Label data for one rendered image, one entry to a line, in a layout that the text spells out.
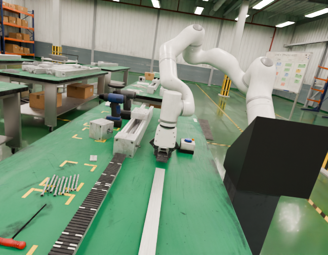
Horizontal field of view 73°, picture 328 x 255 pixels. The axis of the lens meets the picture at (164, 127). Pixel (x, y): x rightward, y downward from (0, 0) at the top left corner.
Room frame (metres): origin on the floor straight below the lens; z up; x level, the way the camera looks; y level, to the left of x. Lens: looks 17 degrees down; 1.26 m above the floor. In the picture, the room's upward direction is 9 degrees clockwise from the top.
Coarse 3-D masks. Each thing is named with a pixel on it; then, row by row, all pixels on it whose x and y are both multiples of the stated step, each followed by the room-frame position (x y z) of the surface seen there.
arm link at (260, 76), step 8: (256, 64) 1.14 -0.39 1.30; (264, 64) 1.12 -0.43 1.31; (272, 64) 1.13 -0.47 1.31; (248, 72) 1.18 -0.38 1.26; (256, 72) 1.12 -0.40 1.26; (264, 72) 1.11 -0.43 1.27; (272, 72) 1.12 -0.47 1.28; (248, 80) 1.19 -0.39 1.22; (256, 80) 1.11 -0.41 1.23; (264, 80) 1.10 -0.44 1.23; (272, 80) 1.12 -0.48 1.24; (256, 88) 1.10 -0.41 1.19; (264, 88) 1.09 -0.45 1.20; (272, 88) 1.12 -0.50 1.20; (248, 96) 1.11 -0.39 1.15; (256, 96) 1.07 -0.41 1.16; (264, 96) 1.06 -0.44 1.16
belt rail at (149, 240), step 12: (156, 168) 0.85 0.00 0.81; (156, 180) 0.76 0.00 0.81; (156, 192) 0.68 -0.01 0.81; (156, 204) 0.61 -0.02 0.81; (156, 216) 0.56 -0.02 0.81; (144, 228) 0.50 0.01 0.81; (156, 228) 0.51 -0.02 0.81; (144, 240) 0.46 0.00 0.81; (156, 240) 0.46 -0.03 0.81; (144, 252) 0.42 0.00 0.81
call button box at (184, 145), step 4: (184, 140) 1.18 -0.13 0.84; (180, 144) 1.17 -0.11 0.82; (184, 144) 1.14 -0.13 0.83; (188, 144) 1.14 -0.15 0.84; (192, 144) 1.15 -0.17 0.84; (180, 148) 1.14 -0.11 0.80; (184, 148) 1.14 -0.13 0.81; (188, 148) 1.14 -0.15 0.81; (192, 148) 1.14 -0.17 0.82; (180, 152) 1.14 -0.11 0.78; (184, 152) 1.14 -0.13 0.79; (188, 152) 1.14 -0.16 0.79; (192, 152) 1.14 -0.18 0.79
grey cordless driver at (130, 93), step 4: (112, 92) 1.63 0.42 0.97; (116, 92) 1.62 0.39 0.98; (120, 92) 1.62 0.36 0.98; (124, 92) 1.62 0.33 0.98; (128, 92) 1.63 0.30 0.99; (132, 92) 1.64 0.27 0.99; (128, 96) 1.62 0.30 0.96; (132, 96) 1.63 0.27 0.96; (128, 100) 1.64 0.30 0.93; (124, 104) 1.64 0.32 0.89; (128, 104) 1.64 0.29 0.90; (124, 108) 1.64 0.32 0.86; (128, 108) 1.64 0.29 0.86; (124, 112) 1.62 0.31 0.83; (128, 112) 1.63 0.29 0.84; (124, 116) 1.61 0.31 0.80; (128, 116) 1.62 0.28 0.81
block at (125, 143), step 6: (120, 132) 1.06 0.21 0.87; (114, 138) 0.98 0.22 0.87; (120, 138) 0.98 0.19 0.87; (126, 138) 0.99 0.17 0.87; (132, 138) 1.00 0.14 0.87; (114, 144) 0.98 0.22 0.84; (120, 144) 0.98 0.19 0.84; (126, 144) 0.98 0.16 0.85; (132, 144) 0.98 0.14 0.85; (114, 150) 0.98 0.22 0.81; (120, 150) 0.98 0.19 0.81; (126, 150) 0.98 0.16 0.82; (132, 150) 0.98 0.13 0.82; (126, 156) 0.98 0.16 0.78; (132, 156) 0.98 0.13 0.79
